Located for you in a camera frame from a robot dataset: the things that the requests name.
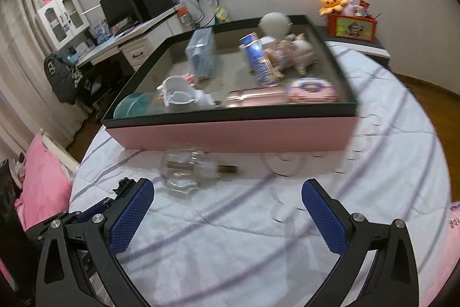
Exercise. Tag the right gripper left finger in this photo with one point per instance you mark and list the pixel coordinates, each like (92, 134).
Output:
(73, 252)

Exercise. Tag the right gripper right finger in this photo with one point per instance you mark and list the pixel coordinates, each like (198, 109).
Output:
(392, 279)

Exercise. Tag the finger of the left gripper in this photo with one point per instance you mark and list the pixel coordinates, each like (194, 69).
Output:
(87, 215)

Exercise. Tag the clear glass perfume bottle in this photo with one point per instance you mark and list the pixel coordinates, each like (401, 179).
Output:
(187, 169)

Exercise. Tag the round teal lidded container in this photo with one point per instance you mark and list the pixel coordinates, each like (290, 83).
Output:
(135, 105)

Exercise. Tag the white ceramic holder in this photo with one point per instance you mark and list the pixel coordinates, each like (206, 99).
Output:
(179, 95)

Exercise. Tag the pink white block figure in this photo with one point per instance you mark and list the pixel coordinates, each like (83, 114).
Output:
(190, 78)

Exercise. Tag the clear bag of masks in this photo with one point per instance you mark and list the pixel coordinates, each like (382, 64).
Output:
(201, 53)

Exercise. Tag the rose gold cylinder jar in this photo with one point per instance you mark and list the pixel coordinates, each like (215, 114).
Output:
(256, 97)

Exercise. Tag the pink patterned compact case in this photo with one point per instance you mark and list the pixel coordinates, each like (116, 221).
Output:
(311, 90)

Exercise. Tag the blue rectangular box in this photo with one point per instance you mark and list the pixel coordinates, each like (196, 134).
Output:
(260, 64)

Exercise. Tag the pink pig figurine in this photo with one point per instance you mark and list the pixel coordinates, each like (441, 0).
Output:
(292, 52)

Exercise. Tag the white doll head figure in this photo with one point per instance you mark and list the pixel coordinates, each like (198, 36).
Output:
(276, 25)

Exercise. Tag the pink cushion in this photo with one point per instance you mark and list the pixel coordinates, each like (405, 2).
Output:
(46, 186)

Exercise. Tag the beige curtain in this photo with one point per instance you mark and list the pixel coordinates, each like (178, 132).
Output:
(28, 103)

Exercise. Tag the black office chair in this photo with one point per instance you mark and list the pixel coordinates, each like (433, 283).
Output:
(98, 82)

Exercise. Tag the white striped tablecloth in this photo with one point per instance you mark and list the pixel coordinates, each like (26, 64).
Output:
(249, 241)

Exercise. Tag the dark jacket on chair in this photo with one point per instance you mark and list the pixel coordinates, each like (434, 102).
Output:
(63, 78)

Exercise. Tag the white desk with drawers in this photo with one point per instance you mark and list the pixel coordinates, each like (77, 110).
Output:
(137, 43)

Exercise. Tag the black computer monitor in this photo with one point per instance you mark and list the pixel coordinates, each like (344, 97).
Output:
(115, 11)

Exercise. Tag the pink black storage box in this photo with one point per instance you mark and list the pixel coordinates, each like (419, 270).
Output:
(271, 128)

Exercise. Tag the orange capped bottle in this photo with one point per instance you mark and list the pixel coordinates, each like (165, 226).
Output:
(185, 18)

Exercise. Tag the snack bag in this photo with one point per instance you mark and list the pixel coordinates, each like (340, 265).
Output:
(221, 15)

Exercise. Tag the low black white cabinet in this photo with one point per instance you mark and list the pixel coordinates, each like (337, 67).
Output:
(374, 50)

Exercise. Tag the red toy storage box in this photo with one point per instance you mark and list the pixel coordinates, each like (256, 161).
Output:
(352, 27)

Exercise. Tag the orange octopus plush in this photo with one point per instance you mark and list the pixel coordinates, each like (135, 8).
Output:
(332, 6)

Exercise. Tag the white wall cabinet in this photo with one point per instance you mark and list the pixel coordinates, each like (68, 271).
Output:
(61, 21)

